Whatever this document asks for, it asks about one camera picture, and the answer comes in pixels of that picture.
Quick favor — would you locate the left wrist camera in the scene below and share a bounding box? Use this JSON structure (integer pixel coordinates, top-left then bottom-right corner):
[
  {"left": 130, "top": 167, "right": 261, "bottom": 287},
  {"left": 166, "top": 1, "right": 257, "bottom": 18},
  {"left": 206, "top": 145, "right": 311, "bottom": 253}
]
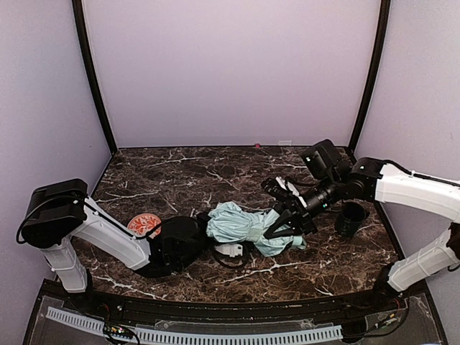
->
[{"left": 214, "top": 244, "right": 244, "bottom": 258}]

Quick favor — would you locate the mint green folding umbrella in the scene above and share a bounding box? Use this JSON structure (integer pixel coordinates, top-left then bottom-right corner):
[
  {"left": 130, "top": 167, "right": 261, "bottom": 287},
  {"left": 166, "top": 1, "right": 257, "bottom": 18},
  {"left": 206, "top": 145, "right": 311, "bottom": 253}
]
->
[{"left": 206, "top": 201, "right": 306, "bottom": 257}]

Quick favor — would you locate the black frame post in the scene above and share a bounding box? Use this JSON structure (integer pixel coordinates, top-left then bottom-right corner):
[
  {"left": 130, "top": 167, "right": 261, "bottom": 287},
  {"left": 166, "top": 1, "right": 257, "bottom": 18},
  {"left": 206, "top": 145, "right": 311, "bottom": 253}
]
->
[
  {"left": 347, "top": 0, "right": 391, "bottom": 155},
  {"left": 71, "top": 0, "right": 118, "bottom": 155}
]

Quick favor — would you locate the orange patterned ceramic bowl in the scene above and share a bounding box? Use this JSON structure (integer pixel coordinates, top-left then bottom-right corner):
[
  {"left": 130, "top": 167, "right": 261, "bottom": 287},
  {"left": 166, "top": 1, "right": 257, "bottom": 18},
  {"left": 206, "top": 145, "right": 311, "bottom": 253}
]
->
[{"left": 127, "top": 213, "right": 161, "bottom": 237}]

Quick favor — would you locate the left black frame post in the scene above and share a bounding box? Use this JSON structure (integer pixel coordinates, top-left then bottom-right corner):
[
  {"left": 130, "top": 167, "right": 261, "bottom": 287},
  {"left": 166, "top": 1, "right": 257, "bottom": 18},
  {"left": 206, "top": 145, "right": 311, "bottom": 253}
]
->
[{"left": 71, "top": 0, "right": 118, "bottom": 155}]

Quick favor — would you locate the black front table rail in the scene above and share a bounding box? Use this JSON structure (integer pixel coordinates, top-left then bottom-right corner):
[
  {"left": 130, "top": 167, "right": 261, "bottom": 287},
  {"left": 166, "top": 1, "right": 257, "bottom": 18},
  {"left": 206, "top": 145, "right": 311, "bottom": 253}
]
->
[{"left": 42, "top": 278, "right": 425, "bottom": 326}]

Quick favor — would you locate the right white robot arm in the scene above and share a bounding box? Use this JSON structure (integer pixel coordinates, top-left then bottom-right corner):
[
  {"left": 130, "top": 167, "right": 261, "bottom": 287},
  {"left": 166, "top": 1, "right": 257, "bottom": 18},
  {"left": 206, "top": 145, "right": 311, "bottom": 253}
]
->
[{"left": 262, "top": 139, "right": 459, "bottom": 296}]

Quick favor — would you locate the right black frame post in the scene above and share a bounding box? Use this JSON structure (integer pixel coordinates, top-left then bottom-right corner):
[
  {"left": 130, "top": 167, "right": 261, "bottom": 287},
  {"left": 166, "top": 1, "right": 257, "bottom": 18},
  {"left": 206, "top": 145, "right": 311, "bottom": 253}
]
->
[{"left": 347, "top": 0, "right": 391, "bottom": 155}]

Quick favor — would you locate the dark green ceramic cup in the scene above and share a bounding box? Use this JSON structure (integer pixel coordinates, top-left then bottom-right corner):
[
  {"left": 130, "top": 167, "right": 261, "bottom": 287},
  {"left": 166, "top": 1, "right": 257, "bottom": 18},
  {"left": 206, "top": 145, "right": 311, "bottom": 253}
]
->
[{"left": 334, "top": 202, "right": 370, "bottom": 239}]

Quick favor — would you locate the white slotted cable duct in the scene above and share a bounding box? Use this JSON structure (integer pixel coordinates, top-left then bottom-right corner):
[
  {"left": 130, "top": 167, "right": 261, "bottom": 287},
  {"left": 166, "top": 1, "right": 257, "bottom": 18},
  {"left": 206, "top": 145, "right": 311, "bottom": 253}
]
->
[{"left": 45, "top": 307, "right": 343, "bottom": 344}]

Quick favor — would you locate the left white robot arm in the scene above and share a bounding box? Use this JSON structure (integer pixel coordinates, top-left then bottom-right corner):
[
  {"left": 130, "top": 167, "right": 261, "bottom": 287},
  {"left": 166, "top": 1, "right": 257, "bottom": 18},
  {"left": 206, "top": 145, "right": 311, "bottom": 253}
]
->
[{"left": 16, "top": 178, "right": 212, "bottom": 294}]

